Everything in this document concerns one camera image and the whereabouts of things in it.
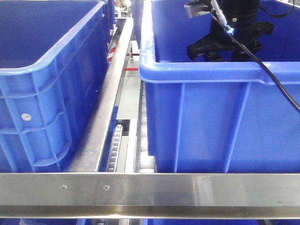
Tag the large blue crate right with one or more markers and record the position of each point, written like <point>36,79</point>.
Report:
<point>210,117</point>

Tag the roller conveyor track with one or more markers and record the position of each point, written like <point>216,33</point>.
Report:
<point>121,129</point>

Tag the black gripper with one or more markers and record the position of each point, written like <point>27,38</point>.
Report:
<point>218,40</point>

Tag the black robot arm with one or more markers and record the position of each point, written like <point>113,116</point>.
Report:
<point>240,15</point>

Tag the steel front rack rail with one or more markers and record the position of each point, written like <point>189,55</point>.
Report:
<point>150,195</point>

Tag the large blue crate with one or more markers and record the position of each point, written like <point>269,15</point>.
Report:
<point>53,61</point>
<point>210,117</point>

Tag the large blue crate left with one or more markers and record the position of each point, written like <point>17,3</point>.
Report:
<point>53,61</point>

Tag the steel divider rail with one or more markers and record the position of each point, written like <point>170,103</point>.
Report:
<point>91,147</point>

